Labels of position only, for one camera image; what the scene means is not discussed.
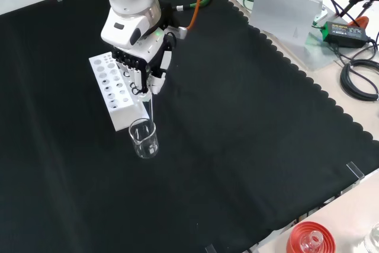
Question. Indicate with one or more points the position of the clear glass rod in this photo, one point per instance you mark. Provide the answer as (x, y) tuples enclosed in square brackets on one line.
[(151, 110)]

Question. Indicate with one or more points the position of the pale board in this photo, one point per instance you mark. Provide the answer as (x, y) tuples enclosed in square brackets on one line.
[(281, 13)]

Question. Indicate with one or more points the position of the black bench cloth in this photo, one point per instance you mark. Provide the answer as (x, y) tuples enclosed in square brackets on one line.
[(222, 116)]

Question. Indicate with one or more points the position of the red ribbed funnel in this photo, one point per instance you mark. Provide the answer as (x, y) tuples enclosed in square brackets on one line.
[(296, 235)]

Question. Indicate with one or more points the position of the grey base plate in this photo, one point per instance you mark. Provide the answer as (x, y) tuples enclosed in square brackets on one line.
[(318, 54)]

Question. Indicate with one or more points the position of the clear glass beaker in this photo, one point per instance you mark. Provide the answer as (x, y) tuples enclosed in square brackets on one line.
[(145, 143)]

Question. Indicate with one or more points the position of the clear glass vessel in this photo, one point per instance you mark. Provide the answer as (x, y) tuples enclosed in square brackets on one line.
[(373, 239)]

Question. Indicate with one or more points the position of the black power adapter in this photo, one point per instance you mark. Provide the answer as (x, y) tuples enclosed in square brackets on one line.
[(345, 32)]

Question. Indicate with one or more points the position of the white test tube rack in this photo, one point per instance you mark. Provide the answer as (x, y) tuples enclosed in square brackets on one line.
[(118, 116)]

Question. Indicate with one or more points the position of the small clear glass flask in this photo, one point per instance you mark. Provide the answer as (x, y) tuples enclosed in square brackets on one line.
[(311, 242)]

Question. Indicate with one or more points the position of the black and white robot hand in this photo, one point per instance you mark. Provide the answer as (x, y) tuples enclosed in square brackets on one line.
[(151, 48)]

